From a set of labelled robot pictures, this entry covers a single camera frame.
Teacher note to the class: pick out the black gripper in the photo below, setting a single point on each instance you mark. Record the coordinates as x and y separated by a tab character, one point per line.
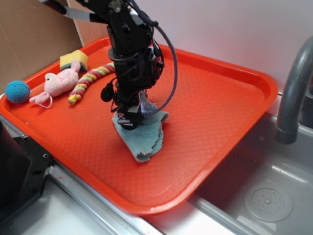
134	73

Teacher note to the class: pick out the light blue cloth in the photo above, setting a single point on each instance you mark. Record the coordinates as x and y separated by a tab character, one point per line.
146	139

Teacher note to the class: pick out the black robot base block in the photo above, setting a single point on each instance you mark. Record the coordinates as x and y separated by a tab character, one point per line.
24	166

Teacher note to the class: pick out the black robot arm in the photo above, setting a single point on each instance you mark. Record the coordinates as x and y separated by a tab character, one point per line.
128	33

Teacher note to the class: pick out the red plastic tray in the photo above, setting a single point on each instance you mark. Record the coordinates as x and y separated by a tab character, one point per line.
215	104

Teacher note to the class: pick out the pink plush toy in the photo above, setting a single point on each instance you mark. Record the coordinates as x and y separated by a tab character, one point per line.
57	84

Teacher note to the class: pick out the yellow layered sponge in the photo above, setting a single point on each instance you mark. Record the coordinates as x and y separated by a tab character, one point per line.
66	60

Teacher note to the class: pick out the blue knitted ball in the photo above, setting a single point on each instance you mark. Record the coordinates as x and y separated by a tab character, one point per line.
17	92

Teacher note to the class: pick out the brown cardboard panel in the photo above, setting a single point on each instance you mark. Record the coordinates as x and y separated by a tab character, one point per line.
33	36

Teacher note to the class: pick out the grey plastic sink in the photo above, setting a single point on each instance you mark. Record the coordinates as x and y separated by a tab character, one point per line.
261	188

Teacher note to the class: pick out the grey faucet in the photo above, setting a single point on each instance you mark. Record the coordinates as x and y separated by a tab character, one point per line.
296	106

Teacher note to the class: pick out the multicolour twisted rope toy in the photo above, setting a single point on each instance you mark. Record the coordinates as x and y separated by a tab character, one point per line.
79	89

